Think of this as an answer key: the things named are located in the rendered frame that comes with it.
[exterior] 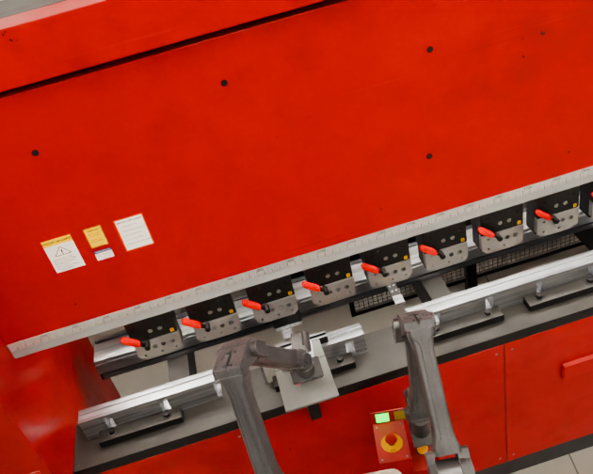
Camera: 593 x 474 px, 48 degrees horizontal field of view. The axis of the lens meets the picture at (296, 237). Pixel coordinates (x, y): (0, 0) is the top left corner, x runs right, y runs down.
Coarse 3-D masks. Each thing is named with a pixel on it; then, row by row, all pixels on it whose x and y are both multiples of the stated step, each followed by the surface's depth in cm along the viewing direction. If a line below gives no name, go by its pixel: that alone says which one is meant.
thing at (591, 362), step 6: (576, 360) 251; (582, 360) 251; (588, 360) 251; (564, 366) 251; (570, 366) 250; (576, 366) 251; (582, 366) 252; (588, 366) 253; (564, 372) 252; (570, 372) 253; (576, 372) 254; (582, 372) 254; (564, 378) 254
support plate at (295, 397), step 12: (324, 360) 226; (276, 372) 226; (288, 372) 225; (324, 372) 222; (288, 384) 221; (300, 384) 220; (312, 384) 219; (324, 384) 218; (288, 396) 217; (300, 396) 216; (312, 396) 215; (324, 396) 214; (336, 396) 214; (288, 408) 213
